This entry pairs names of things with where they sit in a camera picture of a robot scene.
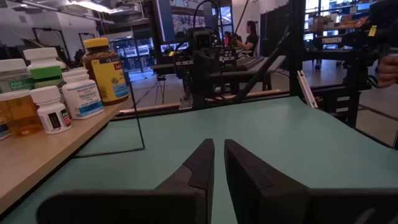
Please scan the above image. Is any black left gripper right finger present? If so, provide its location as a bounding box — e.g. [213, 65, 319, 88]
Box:
[224, 139, 398, 224]

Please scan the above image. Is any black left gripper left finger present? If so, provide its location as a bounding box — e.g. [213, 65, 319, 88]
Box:
[37, 139, 215, 224]

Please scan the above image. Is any fish oil bottle yellow cap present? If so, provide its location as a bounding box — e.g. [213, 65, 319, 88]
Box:
[82, 37, 130, 106]

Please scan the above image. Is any green cap supplement bottle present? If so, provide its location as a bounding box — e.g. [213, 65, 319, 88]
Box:
[29, 65, 67, 94]

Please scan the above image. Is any small white bottle black label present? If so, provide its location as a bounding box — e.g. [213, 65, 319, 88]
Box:
[30, 85, 73, 135]

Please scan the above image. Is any orange pill bottle white cap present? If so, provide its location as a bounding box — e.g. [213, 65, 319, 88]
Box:
[0, 90, 44, 138]

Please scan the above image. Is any clear gummies bottle white cap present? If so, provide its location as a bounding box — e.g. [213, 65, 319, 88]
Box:
[0, 58, 35, 94]

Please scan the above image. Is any large display screen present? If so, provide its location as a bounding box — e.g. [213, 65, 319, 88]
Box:
[155, 0, 206, 43]

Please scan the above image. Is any silver aluminium bar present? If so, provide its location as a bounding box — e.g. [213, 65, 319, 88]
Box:
[297, 70, 318, 109]

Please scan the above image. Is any black Trossen robot stand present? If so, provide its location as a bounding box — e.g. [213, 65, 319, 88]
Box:
[306, 32, 376, 125]

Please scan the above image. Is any person's hand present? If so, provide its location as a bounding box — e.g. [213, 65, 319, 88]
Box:
[377, 55, 398, 90]

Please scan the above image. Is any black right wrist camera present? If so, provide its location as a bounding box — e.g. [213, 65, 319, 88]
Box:
[193, 30, 215, 50]

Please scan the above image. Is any wooden shelf black metal frame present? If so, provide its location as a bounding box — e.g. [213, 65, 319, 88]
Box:
[0, 73, 146, 215]

